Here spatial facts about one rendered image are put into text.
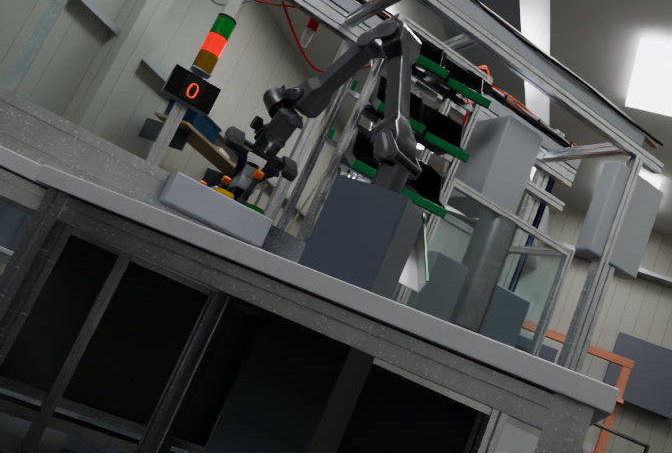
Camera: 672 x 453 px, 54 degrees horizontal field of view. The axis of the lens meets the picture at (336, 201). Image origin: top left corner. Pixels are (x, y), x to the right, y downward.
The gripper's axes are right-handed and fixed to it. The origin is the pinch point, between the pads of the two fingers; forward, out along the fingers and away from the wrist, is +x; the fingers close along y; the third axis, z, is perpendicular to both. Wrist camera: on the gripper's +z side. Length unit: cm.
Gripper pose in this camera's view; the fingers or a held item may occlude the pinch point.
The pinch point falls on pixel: (250, 169)
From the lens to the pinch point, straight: 157.5
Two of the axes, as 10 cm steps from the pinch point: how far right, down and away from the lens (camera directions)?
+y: -8.1, -4.5, -3.8
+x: -5.8, 7.1, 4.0
